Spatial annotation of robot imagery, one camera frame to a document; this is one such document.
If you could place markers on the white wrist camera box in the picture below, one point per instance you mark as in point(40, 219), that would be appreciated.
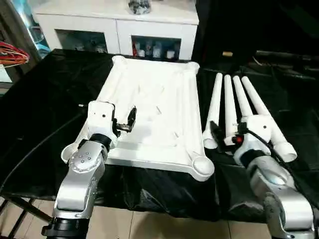
point(98, 122)
point(256, 130)

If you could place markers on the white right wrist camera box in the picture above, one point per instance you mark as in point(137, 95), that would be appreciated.
point(256, 130)

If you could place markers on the small yellow tag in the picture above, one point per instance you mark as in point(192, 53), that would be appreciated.
point(227, 54)

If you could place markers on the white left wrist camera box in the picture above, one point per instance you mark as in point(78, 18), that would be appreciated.
point(98, 122)

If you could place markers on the black mat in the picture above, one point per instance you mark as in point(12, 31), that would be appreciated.
point(45, 99)

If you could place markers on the white plastic table leg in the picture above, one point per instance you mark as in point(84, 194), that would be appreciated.
point(229, 104)
point(256, 102)
point(241, 97)
point(214, 109)

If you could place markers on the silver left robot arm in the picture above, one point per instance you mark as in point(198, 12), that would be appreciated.
point(79, 184)

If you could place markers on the black folding table frame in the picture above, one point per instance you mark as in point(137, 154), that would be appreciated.
point(20, 219)

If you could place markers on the white plastic table top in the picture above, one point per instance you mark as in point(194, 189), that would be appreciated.
point(154, 109)

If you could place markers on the grey object on cabinet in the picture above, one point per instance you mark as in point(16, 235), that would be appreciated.
point(139, 6)

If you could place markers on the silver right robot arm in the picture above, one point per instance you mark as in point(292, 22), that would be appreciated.
point(279, 194)

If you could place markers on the white cabinet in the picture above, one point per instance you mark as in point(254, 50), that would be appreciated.
point(114, 25)

